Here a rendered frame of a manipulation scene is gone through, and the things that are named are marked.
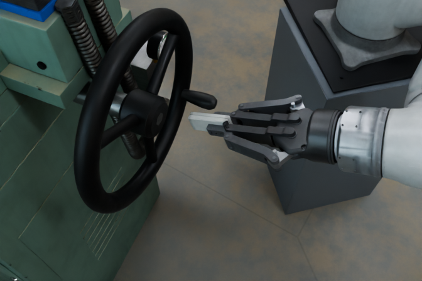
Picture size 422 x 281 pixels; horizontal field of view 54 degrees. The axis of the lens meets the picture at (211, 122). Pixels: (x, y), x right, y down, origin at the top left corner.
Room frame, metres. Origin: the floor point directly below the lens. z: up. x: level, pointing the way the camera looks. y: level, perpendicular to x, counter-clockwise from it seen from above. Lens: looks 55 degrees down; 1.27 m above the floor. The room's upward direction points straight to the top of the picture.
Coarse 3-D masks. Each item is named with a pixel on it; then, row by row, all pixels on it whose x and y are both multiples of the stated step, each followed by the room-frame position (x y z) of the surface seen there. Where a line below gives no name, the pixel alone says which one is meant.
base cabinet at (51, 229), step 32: (64, 128) 0.41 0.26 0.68; (32, 160) 0.34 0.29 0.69; (64, 160) 0.38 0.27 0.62; (128, 160) 0.52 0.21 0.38; (0, 192) 0.27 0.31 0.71; (32, 192) 0.31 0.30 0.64; (64, 192) 0.35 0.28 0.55; (0, 224) 0.24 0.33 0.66; (32, 224) 0.27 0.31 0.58; (64, 224) 0.32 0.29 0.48; (96, 224) 0.37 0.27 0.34; (128, 224) 0.45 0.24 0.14; (0, 256) 0.21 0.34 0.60; (32, 256) 0.24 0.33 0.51; (64, 256) 0.28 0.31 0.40; (96, 256) 0.33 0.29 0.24
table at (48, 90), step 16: (128, 16) 0.48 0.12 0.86; (0, 64) 0.37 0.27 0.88; (0, 80) 0.36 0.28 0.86; (16, 80) 0.35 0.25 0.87; (32, 80) 0.35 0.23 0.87; (48, 80) 0.35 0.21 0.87; (80, 80) 0.36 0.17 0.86; (32, 96) 0.35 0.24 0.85; (48, 96) 0.33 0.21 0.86; (64, 96) 0.33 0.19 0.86
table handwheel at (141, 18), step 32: (128, 32) 0.35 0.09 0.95; (128, 64) 0.32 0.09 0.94; (160, 64) 0.40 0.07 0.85; (192, 64) 0.46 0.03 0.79; (96, 96) 0.27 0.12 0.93; (128, 96) 0.35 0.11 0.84; (160, 96) 0.36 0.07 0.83; (96, 128) 0.25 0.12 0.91; (128, 128) 0.30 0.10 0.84; (160, 128) 0.33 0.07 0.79; (96, 160) 0.23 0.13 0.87; (160, 160) 0.34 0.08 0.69; (96, 192) 0.21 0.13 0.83; (128, 192) 0.27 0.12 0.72
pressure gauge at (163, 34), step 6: (156, 36) 0.63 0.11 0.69; (162, 36) 0.63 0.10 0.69; (150, 42) 0.62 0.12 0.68; (156, 42) 0.62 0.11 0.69; (162, 42) 0.62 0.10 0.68; (150, 48) 0.61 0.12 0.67; (156, 48) 0.61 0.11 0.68; (150, 54) 0.61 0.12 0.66; (156, 54) 0.60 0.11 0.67; (156, 60) 0.63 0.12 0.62
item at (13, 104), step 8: (8, 88) 0.36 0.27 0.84; (0, 96) 0.35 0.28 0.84; (8, 96) 0.36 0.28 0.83; (16, 96) 0.37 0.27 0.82; (24, 96) 0.38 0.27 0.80; (0, 104) 0.34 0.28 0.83; (8, 104) 0.35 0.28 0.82; (16, 104) 0.36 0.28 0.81; (0, 112) 0.34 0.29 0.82; (8, 112) 0.35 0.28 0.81; (0, 120) 0.33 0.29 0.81
